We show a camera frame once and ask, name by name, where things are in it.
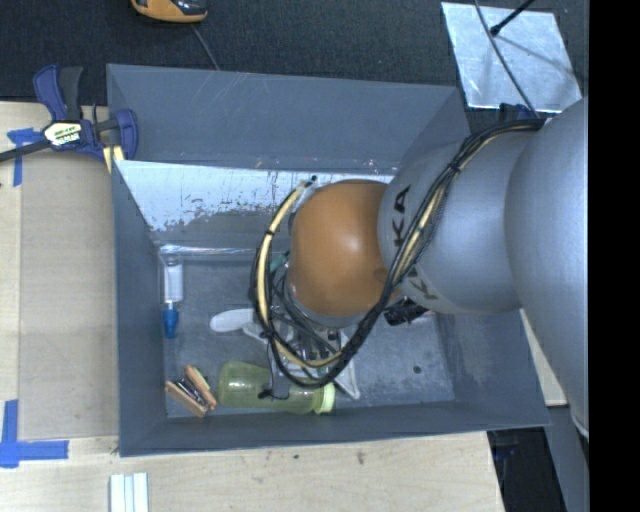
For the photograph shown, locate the white plastic object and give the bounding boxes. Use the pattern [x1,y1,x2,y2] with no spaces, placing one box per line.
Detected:
[209,307,262,335]

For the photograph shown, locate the green clear plastic bottle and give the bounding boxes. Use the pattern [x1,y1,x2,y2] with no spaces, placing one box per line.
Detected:
[216,360,337,416]

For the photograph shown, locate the clear bottle with blue cap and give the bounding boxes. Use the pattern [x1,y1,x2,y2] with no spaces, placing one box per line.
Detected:
[161,254,186,341]

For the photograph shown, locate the pale brown cardboard board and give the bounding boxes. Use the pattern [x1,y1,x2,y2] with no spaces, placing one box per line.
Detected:
[18,149,121,442]

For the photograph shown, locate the brown wood and metal tool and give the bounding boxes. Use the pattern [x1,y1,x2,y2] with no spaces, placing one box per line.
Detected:
[164,363,219,419]

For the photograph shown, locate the grey metal bin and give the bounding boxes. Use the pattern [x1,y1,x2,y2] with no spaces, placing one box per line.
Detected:
[105,63,552,458]

